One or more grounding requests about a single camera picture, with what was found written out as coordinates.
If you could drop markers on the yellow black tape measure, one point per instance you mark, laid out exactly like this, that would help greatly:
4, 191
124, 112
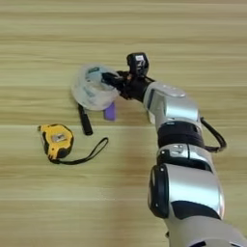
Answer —
57, 140

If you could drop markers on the purple eraser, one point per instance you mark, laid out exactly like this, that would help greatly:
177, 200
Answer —
110, 113

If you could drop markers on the black box with white label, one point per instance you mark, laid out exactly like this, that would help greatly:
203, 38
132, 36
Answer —
138, 63

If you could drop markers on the black marker pen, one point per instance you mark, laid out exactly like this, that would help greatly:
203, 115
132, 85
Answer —
85, 123

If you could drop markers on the clear tape roll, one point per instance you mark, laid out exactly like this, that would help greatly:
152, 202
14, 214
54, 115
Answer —
91, 95

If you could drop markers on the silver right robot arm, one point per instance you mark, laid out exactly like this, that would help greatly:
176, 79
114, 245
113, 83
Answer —
183, 180

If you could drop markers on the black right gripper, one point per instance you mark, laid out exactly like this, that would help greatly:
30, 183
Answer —
135, 87

